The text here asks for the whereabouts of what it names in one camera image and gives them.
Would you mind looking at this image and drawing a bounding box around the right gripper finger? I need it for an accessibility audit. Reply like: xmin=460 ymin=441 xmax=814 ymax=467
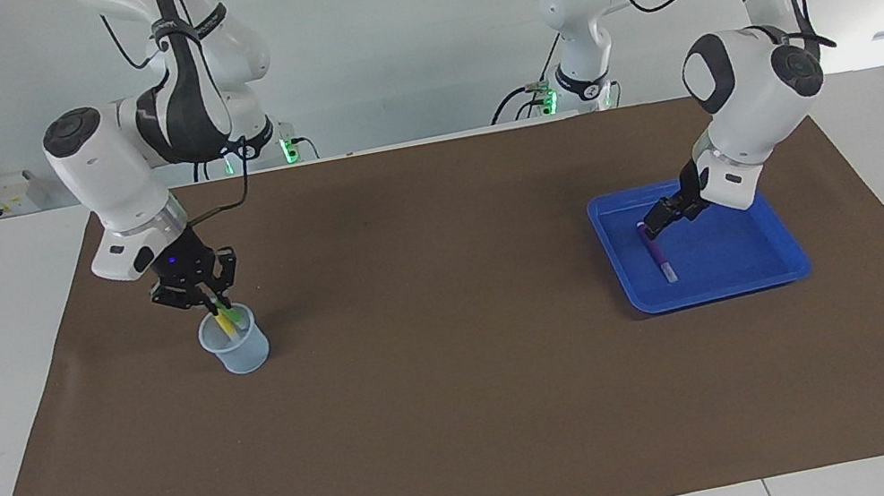
xmin=210 ymin=246 xmax=245 ymax=311
xmin=149 ymin=275 xmax=223 ymax=327

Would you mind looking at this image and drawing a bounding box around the purple pen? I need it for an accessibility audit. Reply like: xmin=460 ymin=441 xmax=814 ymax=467
xmin=636 ymin=218 xmax=679 ymax=288

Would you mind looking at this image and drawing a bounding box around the green pen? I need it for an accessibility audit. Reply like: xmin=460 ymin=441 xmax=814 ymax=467
xmin=219 ymin=297 xmax=249 ymax=333

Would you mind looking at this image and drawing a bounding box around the blue plastic tray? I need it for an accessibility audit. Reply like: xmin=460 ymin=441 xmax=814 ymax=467
xmin=584 ymin=157 xmax=816 ymax=322

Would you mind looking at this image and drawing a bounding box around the translucent plastic cup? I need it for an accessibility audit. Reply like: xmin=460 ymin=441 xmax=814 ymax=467
xmin=195 ymin=303 xmax=275 ymax=382

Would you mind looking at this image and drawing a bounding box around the brown table mat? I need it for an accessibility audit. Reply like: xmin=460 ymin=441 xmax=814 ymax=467
xmin=0 ymin=61 xmax=884 ymax=496

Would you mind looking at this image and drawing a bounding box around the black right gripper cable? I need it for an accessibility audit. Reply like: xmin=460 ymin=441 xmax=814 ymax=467
xmin=97 ymin=0 xmax=261 ymax=241

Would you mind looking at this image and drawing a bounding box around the black base cable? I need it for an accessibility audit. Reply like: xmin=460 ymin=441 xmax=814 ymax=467
xmin=189 ymin=154 xmax=232 ymax=184
xmin=478 ymin=36 xmax=575 ymax=127

